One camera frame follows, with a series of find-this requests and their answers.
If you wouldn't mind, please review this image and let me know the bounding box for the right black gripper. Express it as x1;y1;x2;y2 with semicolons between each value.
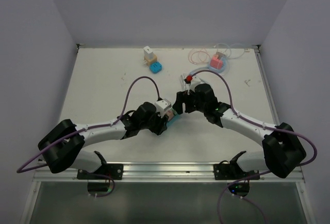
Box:
172;90;207;115

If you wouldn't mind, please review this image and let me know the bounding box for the teal power strip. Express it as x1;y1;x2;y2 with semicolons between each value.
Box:
167;109;180;127

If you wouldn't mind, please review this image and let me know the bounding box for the blue square adapter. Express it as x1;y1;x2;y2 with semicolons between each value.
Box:
149;61;162;74

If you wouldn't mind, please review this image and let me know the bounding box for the tan wooden socket cube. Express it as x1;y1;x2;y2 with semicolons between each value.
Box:
143;54;158;67

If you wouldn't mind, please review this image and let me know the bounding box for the white charger plug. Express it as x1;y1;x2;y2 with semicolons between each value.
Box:
143;46;154;58

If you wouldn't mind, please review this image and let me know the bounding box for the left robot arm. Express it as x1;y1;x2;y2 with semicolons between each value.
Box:
38;99;172;179

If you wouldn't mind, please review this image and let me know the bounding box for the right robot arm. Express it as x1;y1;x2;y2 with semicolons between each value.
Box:
173;84;306;179

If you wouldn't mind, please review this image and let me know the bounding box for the pink cube plug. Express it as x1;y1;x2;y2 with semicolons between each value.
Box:
209;54;224;70

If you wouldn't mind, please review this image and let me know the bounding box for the light blue round socket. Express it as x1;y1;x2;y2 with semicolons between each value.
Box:
207;57;230;75

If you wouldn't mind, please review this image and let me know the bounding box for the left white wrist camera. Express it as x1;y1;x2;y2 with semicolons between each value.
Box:
155;99;172;117

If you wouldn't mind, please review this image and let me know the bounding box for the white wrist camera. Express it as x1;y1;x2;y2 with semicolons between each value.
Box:
180;74;204;92
155;99;172;117

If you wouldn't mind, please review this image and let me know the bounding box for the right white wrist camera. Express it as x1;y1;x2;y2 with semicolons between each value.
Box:
180;74;204;92

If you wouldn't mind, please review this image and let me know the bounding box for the aluminium front rail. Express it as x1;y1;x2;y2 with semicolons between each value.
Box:
33;162;305;183

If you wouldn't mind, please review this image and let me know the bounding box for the aluminium rail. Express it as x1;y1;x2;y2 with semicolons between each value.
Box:
33;162;305;183
254;47;280;124

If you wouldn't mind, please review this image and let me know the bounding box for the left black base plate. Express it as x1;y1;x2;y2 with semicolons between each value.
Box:
77;163;124;180

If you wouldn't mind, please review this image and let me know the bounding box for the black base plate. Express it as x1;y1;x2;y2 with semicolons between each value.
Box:
213;161;260;180
77;163;124;180

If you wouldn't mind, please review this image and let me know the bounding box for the thin white wire coil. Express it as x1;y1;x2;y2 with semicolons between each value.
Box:
213;42;250;61

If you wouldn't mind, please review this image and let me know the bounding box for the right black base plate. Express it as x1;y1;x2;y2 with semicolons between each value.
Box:
213;161;260;180

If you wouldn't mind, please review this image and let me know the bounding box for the right side aluminium rail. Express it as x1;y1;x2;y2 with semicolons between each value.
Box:
254;47;280;124

